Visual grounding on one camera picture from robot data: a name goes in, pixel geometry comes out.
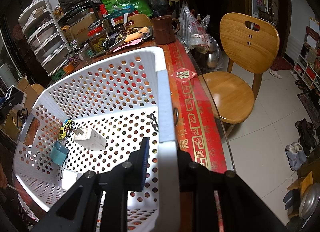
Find dark patterned rug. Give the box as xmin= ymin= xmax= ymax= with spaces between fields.
xmin=297 ymin=92 xmax=320 ymax=123

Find white shoe shelf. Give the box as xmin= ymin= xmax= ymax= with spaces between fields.
xmin=291 ymin=17 xmax=320 ymax=90

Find white stacked drawer unit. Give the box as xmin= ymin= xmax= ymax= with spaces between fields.
xmin=18 ymin=0 xmax=69 ymax=76

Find orange jar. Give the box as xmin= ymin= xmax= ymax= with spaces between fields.
xmin=62 ymin=62 xmax=76 ymax=74

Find glass jar of olives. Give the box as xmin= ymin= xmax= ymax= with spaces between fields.
xmin=88 ymin=27 xmax=107 ymax=54

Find red diamond paper sticker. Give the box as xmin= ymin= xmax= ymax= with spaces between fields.
xmin=170 ymin=67 xmax=197 ymax=85

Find green shopping bag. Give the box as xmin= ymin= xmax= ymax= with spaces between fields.
xmin=101 ymin=0 xmax=153 ymax=20

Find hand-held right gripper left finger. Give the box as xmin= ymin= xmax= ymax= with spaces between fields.
xmin=31 ymin=137 xmax=150 ymax=232

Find empty glass jar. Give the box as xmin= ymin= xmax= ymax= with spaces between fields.
xmin=75 ymin=44 xmax=92 ymax=66

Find small teal box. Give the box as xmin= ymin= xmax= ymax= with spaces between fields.
xmin=49 ymin=140 xmax=69 ymax=166

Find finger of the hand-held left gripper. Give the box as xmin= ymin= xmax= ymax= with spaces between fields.
xmin=0 ymin=96 xmax=14 ymax=120

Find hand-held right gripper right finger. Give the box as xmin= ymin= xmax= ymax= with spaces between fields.
xmin=176 ymin=147 xmax=288 ymax=232

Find metal basin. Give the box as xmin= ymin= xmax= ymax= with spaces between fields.
xmin=298 ymin=184 xmax=320 ymax=220

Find red printed tablecloth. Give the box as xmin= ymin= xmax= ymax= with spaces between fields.
xmin=160 ymin=39 xmax=234 ymax=232

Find white charger with dark face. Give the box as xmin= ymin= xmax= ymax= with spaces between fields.
xmin=5 ymin=86 xmax=27 ymax=110

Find wooden chair with holed back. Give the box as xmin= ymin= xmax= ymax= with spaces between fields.
xmin=199 ymin=12 xmax=280 ymax=138

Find yellow toy car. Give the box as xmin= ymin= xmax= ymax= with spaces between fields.
xmin=59 ymin=119 xmax=75 ymax=140

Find green plastic basket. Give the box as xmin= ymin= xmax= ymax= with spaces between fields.
xmin=51 ymin=68 xmax=67 ymax=81

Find brown mug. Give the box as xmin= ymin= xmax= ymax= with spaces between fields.
xmin=150 ymin=15 xmax=181 ymax=45

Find dark shoes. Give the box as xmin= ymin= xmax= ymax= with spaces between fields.
xmin=295 ymin=118 xmax=317 ymax=148

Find clear plastic bag of bowls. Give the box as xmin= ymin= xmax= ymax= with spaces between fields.
xmin=178 ymin=1 xmax=224 ymax=70

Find cardboard box with red logo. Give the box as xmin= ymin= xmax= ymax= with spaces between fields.
xmin=61 ymin=13 xmax=101 ymax=44

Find grey slippers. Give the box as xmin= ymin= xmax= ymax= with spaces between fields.
xmin=285 ymin=142 xmax=308 ymax=172

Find white slipper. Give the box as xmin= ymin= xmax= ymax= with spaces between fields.
xmin=269 ymin=69 xmax=283 ymax=80

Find red doormat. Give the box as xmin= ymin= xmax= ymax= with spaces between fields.
xmin=270 ymin=57 xmax=293 ymax=71

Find white perforated plastic basket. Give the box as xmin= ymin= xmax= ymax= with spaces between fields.
xmin=12 ymin=46 xmax=181 ymax=232

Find open cardboard box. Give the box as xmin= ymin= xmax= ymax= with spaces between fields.
xmin=16 ymin=75 xmax=33 ymax=93

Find blue slippers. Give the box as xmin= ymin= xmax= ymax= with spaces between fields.
xmin=283 ymin=189 xmax=303 ymax=218

